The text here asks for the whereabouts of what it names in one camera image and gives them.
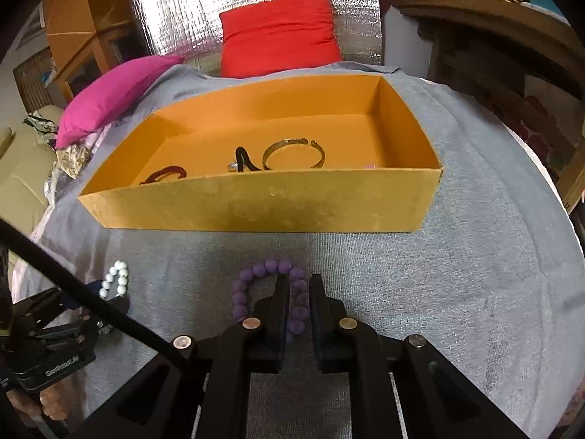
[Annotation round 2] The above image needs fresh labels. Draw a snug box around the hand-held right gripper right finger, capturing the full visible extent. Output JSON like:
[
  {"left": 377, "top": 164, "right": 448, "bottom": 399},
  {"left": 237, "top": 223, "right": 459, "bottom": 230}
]
[{"left": 309, "top": 273, "right": 522, "bottom": 439}]

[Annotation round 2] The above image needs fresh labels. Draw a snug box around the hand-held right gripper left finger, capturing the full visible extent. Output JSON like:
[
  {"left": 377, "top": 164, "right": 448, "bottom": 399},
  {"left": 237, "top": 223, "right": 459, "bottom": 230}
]
[{"left": 80, "top": 273, "right": 293, "bottom": 439}]

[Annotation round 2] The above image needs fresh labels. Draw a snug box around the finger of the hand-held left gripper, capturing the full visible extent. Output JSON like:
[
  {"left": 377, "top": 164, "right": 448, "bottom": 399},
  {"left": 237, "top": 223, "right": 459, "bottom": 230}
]
[
  {"left": 82, "top": 296, "right": 131, "bottom": 335},
  {"left": 55, "top": 279, "right": 105, "bottom": 306}
]

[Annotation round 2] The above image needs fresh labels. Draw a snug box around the purple bead bracelet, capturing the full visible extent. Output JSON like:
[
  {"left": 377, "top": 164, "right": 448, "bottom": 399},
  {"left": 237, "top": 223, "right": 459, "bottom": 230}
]
[{"left": 231, "top": 258, "right": 309, "bottom": 335}]

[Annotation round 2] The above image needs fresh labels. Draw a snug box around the orange cardboard box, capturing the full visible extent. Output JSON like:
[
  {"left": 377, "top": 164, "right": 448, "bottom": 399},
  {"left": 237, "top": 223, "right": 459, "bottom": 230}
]
[{"left": 78, "top": 73, "right": 445, "bottom": 234}]

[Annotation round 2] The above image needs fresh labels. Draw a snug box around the dark red hair tie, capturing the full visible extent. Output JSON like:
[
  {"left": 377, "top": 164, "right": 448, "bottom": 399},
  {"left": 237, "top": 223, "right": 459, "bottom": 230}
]
[{"left": 139, "top": 166, "right": 187, "bottom": 187}]

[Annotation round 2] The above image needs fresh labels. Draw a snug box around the black hair tie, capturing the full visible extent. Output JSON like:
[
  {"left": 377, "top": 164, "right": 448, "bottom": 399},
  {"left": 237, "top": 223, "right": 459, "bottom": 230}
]
[{"left": 234, "top": 146, "right": 266, "bottom": 173}]

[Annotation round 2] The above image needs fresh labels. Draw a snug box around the person's left hand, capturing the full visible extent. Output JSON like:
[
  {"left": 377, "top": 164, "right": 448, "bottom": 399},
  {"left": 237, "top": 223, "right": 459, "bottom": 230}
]
[{"left": 9, "top": 386, "right": 69, "bottom": 421}]

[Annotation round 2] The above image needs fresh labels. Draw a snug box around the pale pink sheet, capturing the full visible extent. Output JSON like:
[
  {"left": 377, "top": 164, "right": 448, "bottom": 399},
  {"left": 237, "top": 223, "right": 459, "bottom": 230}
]
[{"left": 11, "top": 210, "right": 53, "bottom": 303}]

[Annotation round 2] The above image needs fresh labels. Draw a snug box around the patterned cloth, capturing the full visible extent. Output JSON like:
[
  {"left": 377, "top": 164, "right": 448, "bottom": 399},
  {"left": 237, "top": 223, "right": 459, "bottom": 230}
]
[
  {"left": 43, "top": 144, "right": 94, "bottom": 202},
  {"left": 23, "top": 113, "right": 58, "bottom": 147}
]

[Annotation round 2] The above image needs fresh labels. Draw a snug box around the beige sofa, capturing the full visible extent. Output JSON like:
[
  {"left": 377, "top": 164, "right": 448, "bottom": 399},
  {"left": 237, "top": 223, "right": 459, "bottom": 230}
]
[{"left": 0, "top": 105, "right": 65, "bottom": 275}]

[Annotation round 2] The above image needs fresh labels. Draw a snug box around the grey blanket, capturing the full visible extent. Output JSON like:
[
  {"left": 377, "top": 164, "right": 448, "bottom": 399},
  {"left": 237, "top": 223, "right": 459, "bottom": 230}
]
[{"left": 11, "top": 61, "right": 585, "bottom": 439}]

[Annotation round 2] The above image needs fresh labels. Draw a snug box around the gold bangle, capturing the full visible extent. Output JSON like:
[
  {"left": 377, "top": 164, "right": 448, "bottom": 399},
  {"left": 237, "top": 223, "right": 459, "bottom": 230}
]
[{"left": 262, "top": 138, "right": 326, "bottom": 171}]

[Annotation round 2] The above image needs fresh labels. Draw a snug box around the magenta pillow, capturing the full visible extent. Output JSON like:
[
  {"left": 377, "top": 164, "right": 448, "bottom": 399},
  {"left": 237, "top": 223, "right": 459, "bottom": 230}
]
[{"left": 55, "top": 54, "right": 186, "bottom": 149}]

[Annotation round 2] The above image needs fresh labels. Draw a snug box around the brown wicker cabinet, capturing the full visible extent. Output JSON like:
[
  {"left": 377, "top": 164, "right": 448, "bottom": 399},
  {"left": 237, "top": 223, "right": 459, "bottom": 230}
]
[{"left": 13, "top": 48, "right": 58, "bottom": 110}]

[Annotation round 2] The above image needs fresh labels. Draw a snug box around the orange wooden cabinet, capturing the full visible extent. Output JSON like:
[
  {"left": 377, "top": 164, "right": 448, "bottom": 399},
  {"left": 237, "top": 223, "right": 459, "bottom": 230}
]
[{"left": 43, "top": 0, "right": 151, "bottom": 101}]

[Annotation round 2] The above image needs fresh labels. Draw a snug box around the red cushion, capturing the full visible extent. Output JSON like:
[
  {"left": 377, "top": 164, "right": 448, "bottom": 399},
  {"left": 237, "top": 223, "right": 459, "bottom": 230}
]
[{"left": 219, "top": 0, "right": 341, "bottom": 78}]

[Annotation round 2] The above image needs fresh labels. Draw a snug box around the silver foil sheet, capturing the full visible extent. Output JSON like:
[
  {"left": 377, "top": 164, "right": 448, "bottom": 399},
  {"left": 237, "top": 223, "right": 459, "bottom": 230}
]
[{"left": 132, "top": 0, "right": 384, "bottom": 76}]

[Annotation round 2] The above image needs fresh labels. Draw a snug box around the dark wooden shelf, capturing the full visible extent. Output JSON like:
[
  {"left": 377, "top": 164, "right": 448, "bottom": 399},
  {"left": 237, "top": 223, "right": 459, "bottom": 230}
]
[{"left": 388, "top": 0, "right": 585, "bottom": 239}]

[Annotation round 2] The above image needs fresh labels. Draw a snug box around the black cable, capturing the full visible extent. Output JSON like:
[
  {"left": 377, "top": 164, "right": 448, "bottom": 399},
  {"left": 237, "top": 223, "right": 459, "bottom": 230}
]
[{"left": 0, "top": 218, "right": 202, "bottom": 439}]

